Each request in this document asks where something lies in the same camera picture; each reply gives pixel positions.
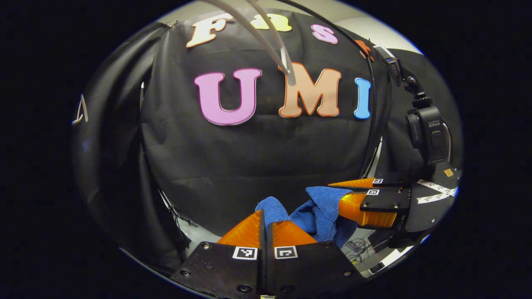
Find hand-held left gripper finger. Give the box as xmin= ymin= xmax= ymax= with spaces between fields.
xmin=266 ymin=220 xmax=366 ymax=299
xmin=170 ymin=209 xmax=266 ymax=299

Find blue ribbed shirt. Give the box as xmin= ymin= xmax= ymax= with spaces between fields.
xmin=254 ymin=186 xmax=359 ymax=249

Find black clothes rack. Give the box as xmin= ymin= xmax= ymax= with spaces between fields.
xmin=283 ymin=0 xmax=377 ymax=177

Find black floor cables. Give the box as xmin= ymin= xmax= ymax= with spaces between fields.
xmin=343 ymin=238 xmax=377 ymax=263

